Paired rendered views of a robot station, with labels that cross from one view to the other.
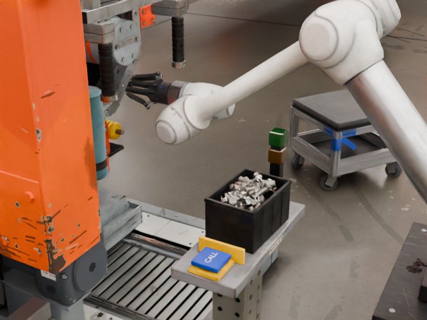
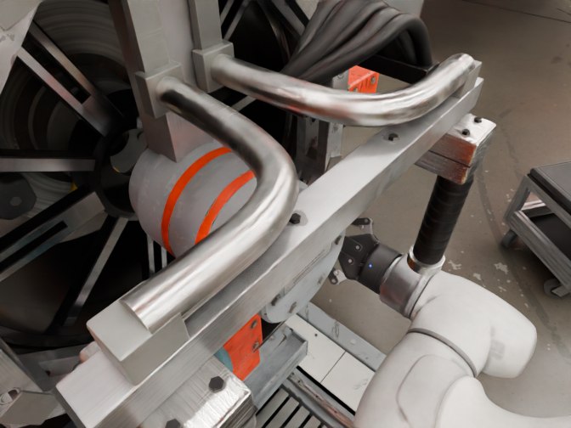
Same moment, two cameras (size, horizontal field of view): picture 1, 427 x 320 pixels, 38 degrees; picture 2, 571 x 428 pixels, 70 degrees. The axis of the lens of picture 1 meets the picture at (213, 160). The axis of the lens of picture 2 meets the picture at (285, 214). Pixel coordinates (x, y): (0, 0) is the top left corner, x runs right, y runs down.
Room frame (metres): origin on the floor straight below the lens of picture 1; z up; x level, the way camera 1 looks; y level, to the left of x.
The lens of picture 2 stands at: (1.43, 0.21, 1.16)
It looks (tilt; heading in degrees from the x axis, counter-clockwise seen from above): 44 degrees down; 12
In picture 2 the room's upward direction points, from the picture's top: straight up
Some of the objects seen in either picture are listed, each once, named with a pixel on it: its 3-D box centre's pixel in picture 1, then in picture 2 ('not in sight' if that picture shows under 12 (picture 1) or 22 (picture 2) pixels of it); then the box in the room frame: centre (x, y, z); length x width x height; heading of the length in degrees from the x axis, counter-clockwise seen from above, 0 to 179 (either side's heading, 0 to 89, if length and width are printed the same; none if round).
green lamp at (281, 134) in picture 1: (277, 137); not in sight; (1.51, -0.17, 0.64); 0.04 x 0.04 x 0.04; 61
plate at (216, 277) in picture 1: (211, 266); not in sight; (1.18, 0.00, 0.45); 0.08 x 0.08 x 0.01; 61
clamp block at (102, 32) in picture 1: (94, 30); (170, 389); (1.51, 0.29, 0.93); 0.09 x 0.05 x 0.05; 61
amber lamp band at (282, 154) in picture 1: (277, 154); not in sight; (1.51, -0.17, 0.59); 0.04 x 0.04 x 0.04; 61
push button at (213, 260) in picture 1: (211, 261); not in sight; (1.18, 0.00, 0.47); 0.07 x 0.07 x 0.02; 61
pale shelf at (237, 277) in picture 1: (243, 238); not in sight; (1.33, -0.08, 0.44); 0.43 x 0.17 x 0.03; 151
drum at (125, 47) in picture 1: (96, 38); (234, 218); (1.73, 0.33, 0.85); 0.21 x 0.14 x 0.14; 61
